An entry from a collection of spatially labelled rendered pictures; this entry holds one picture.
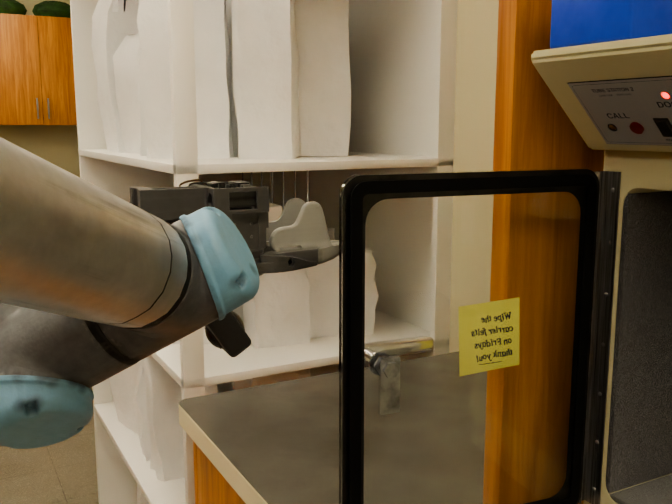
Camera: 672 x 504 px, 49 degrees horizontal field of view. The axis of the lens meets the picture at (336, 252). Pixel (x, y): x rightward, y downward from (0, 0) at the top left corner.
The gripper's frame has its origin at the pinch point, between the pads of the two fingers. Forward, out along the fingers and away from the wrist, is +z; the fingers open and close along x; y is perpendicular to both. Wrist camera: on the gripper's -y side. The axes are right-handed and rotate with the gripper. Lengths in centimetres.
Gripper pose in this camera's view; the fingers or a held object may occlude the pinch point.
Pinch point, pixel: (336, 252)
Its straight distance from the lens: 74.5
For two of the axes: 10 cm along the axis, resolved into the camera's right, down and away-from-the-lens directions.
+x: -4.7, -1.5, 8.7
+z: 8.8, -0.8, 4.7
